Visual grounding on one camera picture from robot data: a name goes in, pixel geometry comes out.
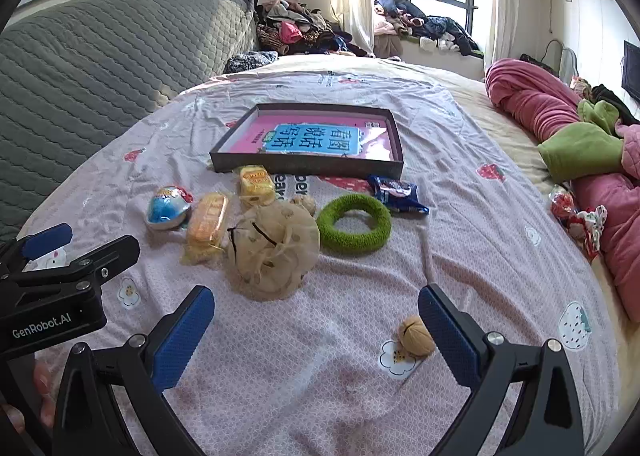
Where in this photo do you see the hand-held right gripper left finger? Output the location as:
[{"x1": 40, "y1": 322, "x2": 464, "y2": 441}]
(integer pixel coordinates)
[{"x1": 52, "y1": 285, "x2": 216, "y2": 456}]

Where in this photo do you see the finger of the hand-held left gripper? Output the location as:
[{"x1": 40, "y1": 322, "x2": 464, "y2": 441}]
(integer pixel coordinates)
[
  {"x1": 0, "y1": 223, "x2": 74, "y2": 282},
  {"x1": 0, "y1": 235, "x2": 141, "y2": 292}
]

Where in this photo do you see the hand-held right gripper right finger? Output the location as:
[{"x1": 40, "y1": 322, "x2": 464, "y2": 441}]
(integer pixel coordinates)
[{"x1": 417, "y1": 283, "x2": 586, "y2": 456}]

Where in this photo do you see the blue egg toy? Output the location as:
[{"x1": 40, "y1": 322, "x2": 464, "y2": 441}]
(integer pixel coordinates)
[{"x1": 145, "y1": 185, "x2": 195, "y2": 232}]

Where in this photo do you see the orange cake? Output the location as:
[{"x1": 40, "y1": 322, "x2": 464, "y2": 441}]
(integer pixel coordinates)
[{"x1": 181, "y1": 191, "x2": 232, "y2": 267}]

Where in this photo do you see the beige mesh hair scrunchie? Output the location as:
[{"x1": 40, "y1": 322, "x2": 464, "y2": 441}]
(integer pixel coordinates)
[{"x1": 227, "y1": 200, "x2": 321, "y2": 301}]

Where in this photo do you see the blue cookie packet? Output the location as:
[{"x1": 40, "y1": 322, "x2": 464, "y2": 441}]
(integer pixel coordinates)
[{"x1": 367, "y1": 175, "x2": 431, "y2": 217}]

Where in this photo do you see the green fuzzy ring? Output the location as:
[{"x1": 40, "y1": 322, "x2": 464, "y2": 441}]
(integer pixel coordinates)
[{"x1": 316, "y1": 193, "x2": 393, "y2": 255}]

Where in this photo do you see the yellow cake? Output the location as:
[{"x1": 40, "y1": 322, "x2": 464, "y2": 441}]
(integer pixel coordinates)
[{"x1": 236, "y1": 164, "x2": 277, "y2": 209}]

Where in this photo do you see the walnut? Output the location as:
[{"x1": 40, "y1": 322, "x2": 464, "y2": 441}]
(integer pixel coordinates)
[
  {"x1": 290, "y1": 193, "x2": 318, "y2": 216},
  {"x1": 397, "y1": 315, "x2": 437, "y2": 357}
]

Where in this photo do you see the shallow dark cardboard box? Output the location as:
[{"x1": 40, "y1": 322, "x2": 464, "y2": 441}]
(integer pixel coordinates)
[{"x1": 209, "y1": 104, "x2": 405, "y2": 179}]

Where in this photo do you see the person's left hand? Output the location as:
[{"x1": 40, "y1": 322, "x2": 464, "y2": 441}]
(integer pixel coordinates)
[{"x1": 0, "y1": 358, "x2": 57, "y2": 437}]

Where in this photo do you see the pink strawberry print bedsheet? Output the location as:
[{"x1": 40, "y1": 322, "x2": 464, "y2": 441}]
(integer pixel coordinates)
[{"x1": 15, "y1": 70, "x2": 621, "y2": 456}]

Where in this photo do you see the grey quilted headboard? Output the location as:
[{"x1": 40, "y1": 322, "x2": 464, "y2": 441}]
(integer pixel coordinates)
[{"x1": 0, "y1": 0, "x2": 258, "y2": 242}]

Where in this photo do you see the red white candy wrapper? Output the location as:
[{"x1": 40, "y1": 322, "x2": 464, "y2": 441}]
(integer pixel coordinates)
[{"x1": 570, "y1": 205, "x2": 608, "y2": 262}]

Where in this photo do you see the pink and blue book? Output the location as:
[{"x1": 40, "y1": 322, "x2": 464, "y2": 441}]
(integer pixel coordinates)
[{"x1": 227, "y1": 111, "x2": 393, "y2": 159}]

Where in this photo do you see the green fleece cloth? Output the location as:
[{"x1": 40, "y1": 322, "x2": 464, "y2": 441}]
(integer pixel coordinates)
[{"x1": 537, "y1": 99, "x2": 626, "y2": 184}]

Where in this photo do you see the dark patterned pillow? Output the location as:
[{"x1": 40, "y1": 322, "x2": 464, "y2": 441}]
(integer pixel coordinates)
[{"x1": 222, "y1": 50, "x2": 278, "y2": 74}]

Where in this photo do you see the pink quilt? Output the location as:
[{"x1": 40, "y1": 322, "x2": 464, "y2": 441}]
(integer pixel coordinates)
[{"x1": 485, "y1": 59, "x2": 640, "y2": 324}]

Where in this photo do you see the dark cloth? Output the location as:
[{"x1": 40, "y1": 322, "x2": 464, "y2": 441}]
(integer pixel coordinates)
[{"x1": 590, "y1": 84, "x2": 640, "y2": 127}]

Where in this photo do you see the pile of clothes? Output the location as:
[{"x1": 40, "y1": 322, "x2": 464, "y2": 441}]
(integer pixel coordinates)
[{"x1": 255, "y1": 0, "x2": 371, "y2": 57}]

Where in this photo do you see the clothes heap on windowsill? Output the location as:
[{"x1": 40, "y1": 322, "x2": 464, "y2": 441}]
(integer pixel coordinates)
[{"x1": 374, "y1": 0, "x2": 485, "y2": 57}]

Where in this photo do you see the black television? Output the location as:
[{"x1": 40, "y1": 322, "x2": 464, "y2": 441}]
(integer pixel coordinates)
[{"x1": 621, "y1": 40, "x2": 640, "y2": 102}]

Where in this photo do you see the white curved frame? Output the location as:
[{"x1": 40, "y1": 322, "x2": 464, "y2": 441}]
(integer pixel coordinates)
[{"x1": 542, "y1": 39, "x2": 578, "y2": 84}]

